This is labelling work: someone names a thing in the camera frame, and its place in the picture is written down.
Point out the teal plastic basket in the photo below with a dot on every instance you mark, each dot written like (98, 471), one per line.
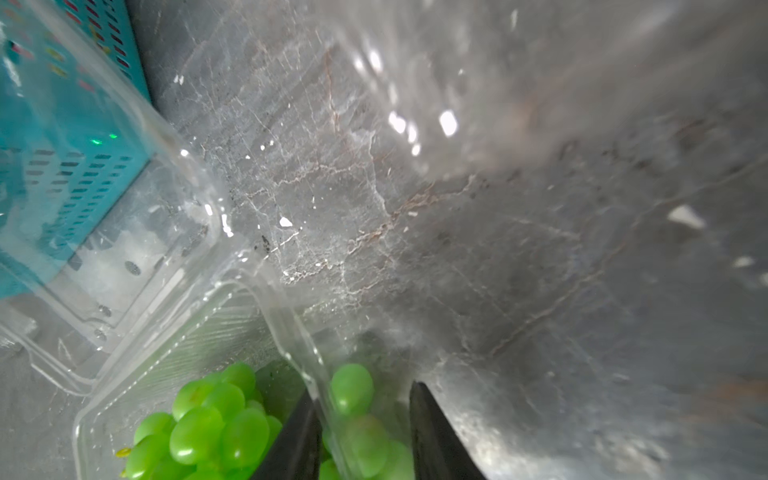
(68, 151)

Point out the green grape bunch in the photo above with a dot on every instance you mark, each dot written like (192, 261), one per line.
(218, 428)

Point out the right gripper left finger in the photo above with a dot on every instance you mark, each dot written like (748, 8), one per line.
(296, 452)

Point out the clear clamshell container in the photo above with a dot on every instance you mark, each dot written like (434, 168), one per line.
(477, 86)
(164, 289)

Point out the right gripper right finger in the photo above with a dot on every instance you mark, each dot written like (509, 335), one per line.
(437, 450)

